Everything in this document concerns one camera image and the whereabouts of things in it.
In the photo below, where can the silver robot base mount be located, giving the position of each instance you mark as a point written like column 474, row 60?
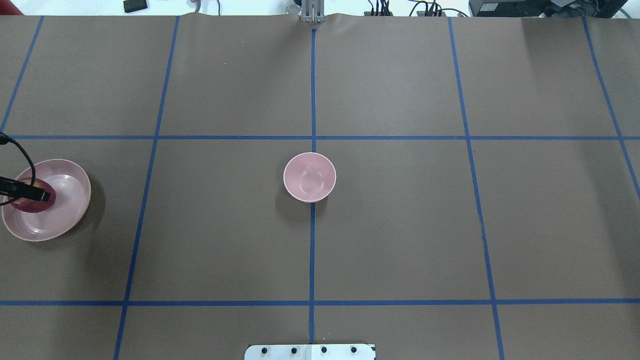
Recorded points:
column 336, row 351

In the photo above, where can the pink bowl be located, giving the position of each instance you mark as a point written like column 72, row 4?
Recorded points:
column 309, row 177

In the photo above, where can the black usb hub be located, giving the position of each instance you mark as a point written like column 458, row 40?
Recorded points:
column 378, row 13

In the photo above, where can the red apple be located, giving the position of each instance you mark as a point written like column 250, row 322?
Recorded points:
column 34, row 207

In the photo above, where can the small black device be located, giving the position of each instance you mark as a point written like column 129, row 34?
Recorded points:
column 130, row 6

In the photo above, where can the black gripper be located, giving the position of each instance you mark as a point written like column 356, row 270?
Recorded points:
column 36, row 193

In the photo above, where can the black laptop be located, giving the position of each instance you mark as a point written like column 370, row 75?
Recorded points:
column 604, row 9

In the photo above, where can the pink plate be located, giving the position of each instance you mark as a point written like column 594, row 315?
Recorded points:
column 73, row 191

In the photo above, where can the aluminium frame post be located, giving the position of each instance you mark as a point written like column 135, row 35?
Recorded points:
column 312, row 11

